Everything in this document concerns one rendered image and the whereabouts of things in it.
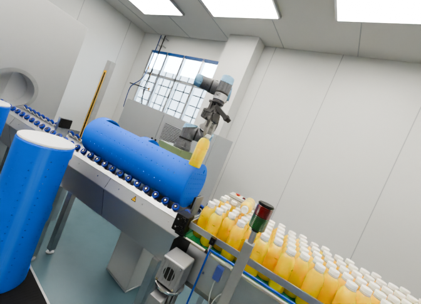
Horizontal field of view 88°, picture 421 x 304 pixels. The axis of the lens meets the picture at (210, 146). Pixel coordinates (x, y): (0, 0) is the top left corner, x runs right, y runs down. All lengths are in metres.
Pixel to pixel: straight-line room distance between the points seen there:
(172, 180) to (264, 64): 3.62
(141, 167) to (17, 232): 0.72
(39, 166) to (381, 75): 4.08
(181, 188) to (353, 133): 3.06
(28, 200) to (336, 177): 3.51
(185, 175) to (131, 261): 1.06
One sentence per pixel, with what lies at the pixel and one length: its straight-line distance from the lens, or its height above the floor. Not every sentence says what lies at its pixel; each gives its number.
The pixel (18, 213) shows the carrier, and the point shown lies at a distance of 1.57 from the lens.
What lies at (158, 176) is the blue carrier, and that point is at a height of 1.08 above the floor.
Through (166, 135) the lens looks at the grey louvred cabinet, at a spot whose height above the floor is 1.14.
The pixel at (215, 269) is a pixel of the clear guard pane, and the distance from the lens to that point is 1.09.
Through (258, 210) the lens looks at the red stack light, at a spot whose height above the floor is 1.23.
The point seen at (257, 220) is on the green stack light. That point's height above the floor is 1.20.
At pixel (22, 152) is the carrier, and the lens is 1.46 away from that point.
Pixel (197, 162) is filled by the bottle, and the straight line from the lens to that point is 1.16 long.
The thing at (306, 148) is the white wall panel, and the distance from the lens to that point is 3.82.
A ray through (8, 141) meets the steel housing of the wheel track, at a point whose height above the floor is 0.68.
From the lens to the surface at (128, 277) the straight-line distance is 2.13.
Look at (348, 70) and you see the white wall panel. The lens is 4.17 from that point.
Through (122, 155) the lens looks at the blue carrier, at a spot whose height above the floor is 1.08.
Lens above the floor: 1.42
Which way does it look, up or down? 3 degrees down
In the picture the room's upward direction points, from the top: 23 degrees clockwise
